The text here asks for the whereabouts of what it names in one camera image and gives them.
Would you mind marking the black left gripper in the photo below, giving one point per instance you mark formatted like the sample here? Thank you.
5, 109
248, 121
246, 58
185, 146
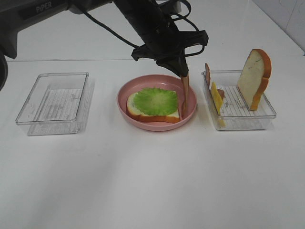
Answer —
166, 44

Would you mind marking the bacon strip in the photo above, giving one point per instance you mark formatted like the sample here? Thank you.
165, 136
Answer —
185, 83
208, 80

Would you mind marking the green lettuce leaf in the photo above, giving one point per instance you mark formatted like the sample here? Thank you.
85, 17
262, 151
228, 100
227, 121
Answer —
156, 101

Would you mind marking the bread slice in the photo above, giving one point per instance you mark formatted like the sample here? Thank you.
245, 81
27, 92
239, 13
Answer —
254, 77
134, 113

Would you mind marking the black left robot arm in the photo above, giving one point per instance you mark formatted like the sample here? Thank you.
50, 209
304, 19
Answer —
16, 15

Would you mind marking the pink round plate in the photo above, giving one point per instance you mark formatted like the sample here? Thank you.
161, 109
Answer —
162, 81

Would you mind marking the yellow cheese slice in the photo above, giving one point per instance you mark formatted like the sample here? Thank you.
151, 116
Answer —
218, 97

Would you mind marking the right clear plastic container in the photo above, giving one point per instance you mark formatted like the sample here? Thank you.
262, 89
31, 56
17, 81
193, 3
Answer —
234, 113

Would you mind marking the clear plastic container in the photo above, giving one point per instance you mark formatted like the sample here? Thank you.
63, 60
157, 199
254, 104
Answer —
234, 113
57, 104

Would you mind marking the left clear plastic container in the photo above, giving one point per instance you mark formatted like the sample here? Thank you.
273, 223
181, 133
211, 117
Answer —
57, 104

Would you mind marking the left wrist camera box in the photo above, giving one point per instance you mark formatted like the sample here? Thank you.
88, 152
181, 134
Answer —
173, 6

